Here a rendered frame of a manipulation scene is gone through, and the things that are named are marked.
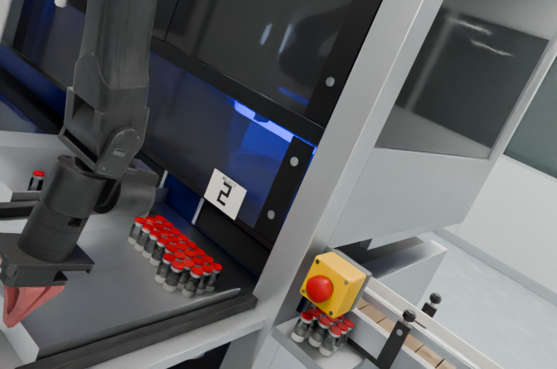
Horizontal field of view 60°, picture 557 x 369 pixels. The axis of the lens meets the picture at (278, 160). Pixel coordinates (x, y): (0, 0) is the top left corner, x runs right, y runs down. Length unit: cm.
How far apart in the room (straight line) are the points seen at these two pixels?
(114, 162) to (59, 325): 26
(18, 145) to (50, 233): 63
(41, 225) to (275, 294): 41
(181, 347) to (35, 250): 26
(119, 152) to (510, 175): 497
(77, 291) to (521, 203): 486
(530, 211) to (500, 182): 38
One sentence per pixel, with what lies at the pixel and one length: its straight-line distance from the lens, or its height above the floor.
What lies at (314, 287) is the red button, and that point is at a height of 100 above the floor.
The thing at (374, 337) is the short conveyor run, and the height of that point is 92.
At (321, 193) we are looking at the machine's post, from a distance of 77.
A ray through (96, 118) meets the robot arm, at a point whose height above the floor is 117.
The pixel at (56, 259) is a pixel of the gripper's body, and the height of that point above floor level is 101.
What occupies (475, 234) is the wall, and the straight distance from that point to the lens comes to 544.
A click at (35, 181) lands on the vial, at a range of 97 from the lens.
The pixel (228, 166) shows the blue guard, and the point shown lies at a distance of 88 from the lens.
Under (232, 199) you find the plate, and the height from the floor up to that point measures 102.
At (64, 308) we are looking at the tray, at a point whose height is 88.
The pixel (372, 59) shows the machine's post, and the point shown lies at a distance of 74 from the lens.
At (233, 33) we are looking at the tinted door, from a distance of 92.
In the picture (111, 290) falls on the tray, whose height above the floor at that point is 88.
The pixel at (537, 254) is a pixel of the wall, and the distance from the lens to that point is 536.
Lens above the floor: 132
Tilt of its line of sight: 14 degrees down
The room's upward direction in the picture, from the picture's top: 23 degrees clockwise
